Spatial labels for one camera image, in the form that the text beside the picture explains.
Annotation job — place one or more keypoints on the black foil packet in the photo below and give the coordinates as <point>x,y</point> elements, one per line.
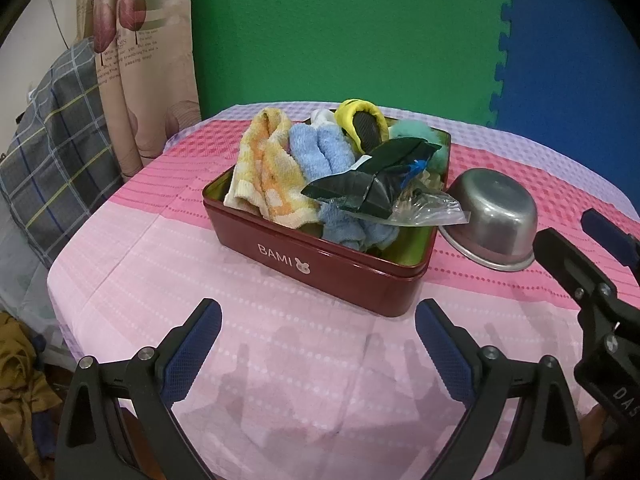
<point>350,185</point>

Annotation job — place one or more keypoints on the stainless steel bowl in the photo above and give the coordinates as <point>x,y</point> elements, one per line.
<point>495,215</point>

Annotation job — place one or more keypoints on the mustard cloth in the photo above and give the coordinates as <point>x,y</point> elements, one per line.
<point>20,355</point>

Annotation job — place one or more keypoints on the teal fluffy ball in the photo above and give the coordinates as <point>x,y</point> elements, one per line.
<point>415,132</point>

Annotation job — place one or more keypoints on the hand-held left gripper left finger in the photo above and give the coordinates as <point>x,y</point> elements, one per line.
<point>192,355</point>

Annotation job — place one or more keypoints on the beige leaf-print curtain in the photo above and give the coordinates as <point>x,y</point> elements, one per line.
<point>150,85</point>

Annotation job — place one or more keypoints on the plain white sock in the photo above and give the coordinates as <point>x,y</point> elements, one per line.
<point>322,117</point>

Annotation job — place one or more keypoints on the light blue towel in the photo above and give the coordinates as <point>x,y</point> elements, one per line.
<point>320,150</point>

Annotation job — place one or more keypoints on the yellow and black sock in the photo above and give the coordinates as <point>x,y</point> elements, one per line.
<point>350,110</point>

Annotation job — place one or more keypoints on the orange and yellow patterned towel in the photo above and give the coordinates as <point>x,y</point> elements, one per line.
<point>260,160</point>

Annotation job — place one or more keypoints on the blue foam mat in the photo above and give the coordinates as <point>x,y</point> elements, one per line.
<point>575,85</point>

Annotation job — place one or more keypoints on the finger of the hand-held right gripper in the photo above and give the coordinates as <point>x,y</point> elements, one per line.
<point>560,255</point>
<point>607,237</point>

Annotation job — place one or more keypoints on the clear bag of toothpicks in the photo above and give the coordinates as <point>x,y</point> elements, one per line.
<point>430,210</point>

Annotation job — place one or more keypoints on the grey plaid cloth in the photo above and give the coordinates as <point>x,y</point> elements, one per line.
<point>60,160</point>

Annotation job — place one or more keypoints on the green foam mat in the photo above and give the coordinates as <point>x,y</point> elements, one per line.
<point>325,25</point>

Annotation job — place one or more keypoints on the red tin box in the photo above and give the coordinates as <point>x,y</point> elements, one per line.
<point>310,270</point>

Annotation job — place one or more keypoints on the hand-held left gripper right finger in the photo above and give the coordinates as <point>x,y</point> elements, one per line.
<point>447,355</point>

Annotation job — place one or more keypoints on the pink checked tablecloth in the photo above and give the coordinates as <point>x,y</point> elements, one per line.
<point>150,260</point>

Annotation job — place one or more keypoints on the person's right hand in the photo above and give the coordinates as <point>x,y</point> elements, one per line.
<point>600,427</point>

